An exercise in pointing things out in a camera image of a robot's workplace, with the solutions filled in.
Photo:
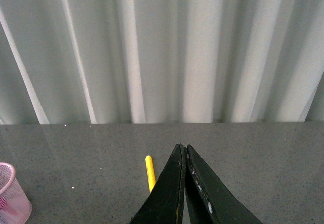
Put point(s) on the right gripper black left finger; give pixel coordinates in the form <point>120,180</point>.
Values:
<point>165,203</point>

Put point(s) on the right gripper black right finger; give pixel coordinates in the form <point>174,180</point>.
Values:
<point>208,199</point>

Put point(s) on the pink mesh pen cup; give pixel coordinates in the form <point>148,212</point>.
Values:
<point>12,192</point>

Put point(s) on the white pleated curtain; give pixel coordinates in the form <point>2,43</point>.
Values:
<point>155,61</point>

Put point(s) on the pink marker pen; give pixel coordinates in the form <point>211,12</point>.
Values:
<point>7,212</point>

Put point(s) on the yellow marker pen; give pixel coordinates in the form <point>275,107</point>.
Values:
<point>150,172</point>

